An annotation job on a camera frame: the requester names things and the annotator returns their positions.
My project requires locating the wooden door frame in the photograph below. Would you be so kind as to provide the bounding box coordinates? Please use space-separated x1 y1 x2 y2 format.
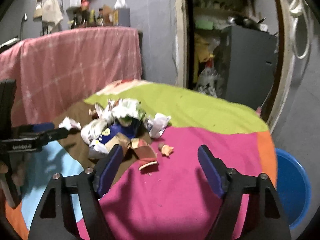
174 0 300 133

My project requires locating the metal faucet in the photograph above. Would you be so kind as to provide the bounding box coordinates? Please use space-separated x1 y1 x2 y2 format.
20 13 28 39

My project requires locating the grey tissue box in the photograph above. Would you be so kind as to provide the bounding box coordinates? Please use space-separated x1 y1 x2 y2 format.
114 0 131 27

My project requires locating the person's left hand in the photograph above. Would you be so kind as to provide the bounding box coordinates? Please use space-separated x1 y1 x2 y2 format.
11 155 28 189

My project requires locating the grey metal cabinet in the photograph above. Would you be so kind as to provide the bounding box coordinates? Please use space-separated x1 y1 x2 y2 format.
220 25 279 110

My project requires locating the multicoloured patchwork blanket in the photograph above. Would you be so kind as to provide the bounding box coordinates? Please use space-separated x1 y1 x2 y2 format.
5 79 278 240

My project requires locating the brown paper scrap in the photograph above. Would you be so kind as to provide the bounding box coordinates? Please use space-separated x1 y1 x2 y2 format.
88 102 103 118

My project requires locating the small peach-coloured scrap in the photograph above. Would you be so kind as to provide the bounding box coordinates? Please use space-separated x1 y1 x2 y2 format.
159 142 174 157

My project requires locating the beige hanging rag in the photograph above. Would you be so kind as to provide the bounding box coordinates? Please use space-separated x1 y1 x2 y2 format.
41 0 64 27

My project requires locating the blue snack packet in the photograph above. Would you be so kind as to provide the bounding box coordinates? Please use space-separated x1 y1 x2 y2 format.
89 124 143 156

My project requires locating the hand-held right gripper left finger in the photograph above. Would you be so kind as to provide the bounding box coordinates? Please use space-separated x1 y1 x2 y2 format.
27 144 123 240

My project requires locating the brown cardboard piece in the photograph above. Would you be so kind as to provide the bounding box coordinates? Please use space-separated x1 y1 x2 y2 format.
117 134 159 172

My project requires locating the brown cardboard box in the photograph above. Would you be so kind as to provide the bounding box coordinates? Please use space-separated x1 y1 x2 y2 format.
102 5 118 27

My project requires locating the hanging beige packet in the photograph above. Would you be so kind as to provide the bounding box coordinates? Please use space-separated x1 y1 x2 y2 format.
33 0 46 19

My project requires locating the blue plastic tub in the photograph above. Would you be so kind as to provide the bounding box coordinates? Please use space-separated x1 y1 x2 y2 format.
275 148 312 230

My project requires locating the white hose loop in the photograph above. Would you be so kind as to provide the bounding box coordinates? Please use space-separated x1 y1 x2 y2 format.
291 15 312 59

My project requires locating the white plastic wrapper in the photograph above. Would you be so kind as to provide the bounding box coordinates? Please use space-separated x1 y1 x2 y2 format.
80 119 115 146

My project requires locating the green foam block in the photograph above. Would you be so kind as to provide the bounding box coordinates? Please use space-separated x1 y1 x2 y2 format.
195 15 214 29

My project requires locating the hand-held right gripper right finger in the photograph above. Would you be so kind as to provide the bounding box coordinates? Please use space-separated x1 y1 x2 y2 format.
197 144 292 240

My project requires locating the plastic bottle red label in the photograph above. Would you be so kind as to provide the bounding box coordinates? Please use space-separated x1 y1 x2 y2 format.
196 62 224 97

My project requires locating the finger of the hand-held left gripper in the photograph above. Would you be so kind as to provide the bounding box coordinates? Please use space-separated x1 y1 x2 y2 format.
30 127 82 146
15 122 55 136

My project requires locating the small white paper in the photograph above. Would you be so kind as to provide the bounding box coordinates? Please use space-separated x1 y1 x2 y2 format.
59 117 82 131

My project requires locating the black frying pan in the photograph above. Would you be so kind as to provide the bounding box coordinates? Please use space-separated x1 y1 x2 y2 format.
239 17 266 31

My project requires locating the green-printed paper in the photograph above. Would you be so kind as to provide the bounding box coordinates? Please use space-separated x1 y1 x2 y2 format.
107 98 147 125

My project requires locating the yellow plastic bag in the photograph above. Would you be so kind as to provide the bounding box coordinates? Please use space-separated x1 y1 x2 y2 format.
195 34 215 63

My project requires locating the white hanging cloth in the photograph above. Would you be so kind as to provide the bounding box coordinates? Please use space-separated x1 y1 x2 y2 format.
286 0 304 18

